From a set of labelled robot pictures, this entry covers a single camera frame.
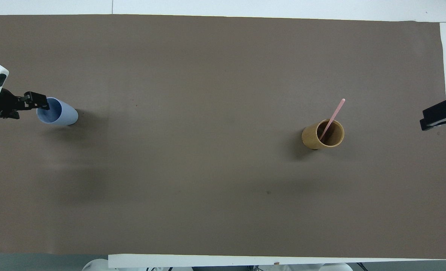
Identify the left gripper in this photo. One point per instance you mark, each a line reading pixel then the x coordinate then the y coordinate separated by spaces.
pixel 7 104

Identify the light blue plastic cup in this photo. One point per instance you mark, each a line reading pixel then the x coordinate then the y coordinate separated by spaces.
pixel 65 113

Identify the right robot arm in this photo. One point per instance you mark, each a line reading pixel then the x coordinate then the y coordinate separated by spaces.
pixel 332 267

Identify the pink chopstick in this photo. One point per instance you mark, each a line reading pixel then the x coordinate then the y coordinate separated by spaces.
pixel 336 112

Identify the brown bamboo cup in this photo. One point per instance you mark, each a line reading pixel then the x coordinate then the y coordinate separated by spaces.
pixel 310 137

